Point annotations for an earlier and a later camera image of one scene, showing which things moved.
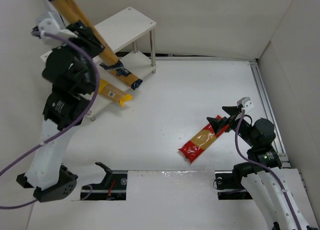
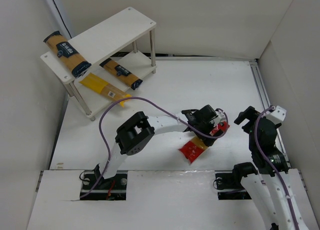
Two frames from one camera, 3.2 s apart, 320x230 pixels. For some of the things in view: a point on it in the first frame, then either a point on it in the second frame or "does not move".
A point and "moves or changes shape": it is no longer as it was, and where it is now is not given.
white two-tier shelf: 130,34 does not move
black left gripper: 88,40 to 208,136
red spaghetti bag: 193,149 does not move
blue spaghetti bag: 69,10 moves or changes shape
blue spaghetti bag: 126,77 does not move
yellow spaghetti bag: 113,93 does not move
